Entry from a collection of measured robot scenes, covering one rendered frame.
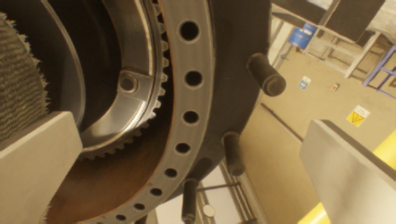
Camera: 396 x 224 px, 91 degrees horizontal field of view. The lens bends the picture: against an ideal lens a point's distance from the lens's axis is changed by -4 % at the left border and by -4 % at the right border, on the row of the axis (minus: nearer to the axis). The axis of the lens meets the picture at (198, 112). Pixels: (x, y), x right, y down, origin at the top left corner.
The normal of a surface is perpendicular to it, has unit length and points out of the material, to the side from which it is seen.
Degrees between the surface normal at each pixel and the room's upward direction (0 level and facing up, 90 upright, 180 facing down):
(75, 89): 90
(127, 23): 90
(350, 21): 90
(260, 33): 90
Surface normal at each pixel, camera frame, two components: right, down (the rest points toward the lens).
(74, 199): -0.19, -0.86
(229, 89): -0.02, 0.49
